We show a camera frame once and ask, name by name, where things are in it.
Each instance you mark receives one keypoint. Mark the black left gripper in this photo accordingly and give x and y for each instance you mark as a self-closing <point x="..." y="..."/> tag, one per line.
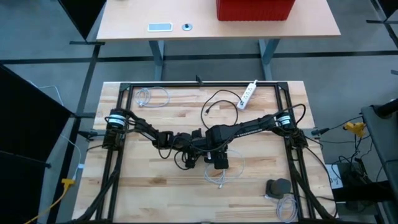
<point x="185" y="143"/>

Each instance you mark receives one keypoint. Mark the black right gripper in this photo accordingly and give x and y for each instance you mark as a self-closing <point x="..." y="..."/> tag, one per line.
<point x="220" y="137"/>

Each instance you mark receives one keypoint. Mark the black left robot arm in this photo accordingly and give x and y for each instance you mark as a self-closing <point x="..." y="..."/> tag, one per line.
<point x="146" y="129"/>

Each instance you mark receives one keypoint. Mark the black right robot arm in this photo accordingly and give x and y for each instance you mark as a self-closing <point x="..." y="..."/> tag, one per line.
<point x="258" y="126"/>

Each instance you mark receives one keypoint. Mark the white power strip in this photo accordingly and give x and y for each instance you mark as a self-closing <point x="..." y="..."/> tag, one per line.
<point x="247" y="95"/>

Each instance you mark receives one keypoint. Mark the white power brick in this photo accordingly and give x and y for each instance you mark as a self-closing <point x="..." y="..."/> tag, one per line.
<point x="335" y="179"/>

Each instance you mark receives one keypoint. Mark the white rectangular device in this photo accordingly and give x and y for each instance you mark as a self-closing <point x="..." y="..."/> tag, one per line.
<point x="160" y="27"/>

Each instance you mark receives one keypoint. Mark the red storage bin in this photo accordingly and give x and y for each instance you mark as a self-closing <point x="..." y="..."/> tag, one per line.
<point x="255" y="9"/>

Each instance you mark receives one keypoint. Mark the yellow clamp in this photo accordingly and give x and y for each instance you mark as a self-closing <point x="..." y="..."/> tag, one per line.
<point x="354" y="127"/>

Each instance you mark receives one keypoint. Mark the light wood desk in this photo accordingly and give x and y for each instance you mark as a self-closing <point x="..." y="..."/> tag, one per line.
<point x="130" y="18"/>

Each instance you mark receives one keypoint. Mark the grey cart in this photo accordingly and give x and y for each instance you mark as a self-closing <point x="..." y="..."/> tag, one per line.
<point x="385" y="140"/>

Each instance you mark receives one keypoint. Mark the black partition panel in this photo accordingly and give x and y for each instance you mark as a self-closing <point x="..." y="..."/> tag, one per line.
<point x="25" y="140"/>
<point x="390" y="6"/>
<point x="84" y="15"/>

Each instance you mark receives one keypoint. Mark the black aluminium table frame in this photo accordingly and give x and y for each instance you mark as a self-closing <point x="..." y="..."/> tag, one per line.
<point x="217" y="84"/>

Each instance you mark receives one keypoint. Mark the small black frame clamp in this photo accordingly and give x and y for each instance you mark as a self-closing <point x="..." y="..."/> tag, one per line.
<point x="199" y="81"/>

